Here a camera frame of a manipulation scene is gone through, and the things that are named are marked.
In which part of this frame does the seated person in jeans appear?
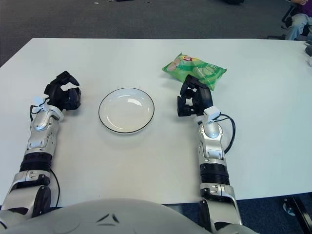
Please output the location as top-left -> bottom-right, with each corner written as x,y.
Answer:
284,0 -> 312,67

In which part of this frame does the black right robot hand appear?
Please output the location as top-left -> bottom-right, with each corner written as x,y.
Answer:
175,74 -> 215,117

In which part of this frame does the silver table levelling foot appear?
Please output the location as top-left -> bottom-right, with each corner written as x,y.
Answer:
282,198 -> 297,216

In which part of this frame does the black office chair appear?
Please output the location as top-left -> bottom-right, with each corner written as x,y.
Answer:
267,4 -> 312,41

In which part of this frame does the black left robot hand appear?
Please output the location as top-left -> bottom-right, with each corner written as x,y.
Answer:
43,70 -> 82,114

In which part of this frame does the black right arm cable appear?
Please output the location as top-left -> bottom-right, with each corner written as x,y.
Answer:
214,114 -> 236,155

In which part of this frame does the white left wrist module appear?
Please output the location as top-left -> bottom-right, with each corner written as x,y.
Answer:
33,96 -> 51,114

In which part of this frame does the green chips bag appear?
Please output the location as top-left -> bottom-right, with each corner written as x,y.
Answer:
161,52 -> 228,92

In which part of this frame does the white plate black rim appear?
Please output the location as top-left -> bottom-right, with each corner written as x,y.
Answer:
98,87 -> 155,135

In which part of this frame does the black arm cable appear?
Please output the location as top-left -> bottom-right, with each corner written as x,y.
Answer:
214,114 -> 236,155
29,103 -> 61,208

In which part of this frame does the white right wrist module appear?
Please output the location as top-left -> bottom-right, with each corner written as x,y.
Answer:
203,106 -> 221,122

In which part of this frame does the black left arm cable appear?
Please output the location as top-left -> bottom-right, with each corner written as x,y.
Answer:
29,103 -> 61,208

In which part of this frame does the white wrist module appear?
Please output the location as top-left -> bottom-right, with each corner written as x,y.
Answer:
203,106 -> 221,122
33,96 -> 51,114

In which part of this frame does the black table base bar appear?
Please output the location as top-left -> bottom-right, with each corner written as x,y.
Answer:
292,196 -> 312,227

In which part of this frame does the grey robot torso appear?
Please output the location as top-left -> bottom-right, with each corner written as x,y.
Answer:
0,197 -> 259,234

